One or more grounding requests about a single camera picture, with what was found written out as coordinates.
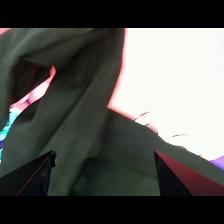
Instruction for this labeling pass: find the dark green garment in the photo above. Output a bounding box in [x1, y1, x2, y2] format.
[0, 27, 224, 197]

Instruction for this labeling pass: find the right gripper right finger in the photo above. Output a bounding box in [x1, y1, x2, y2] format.
[153, 150, 224, 197]

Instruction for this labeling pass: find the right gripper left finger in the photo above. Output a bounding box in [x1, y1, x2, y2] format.
[0, 149, 57, 197]

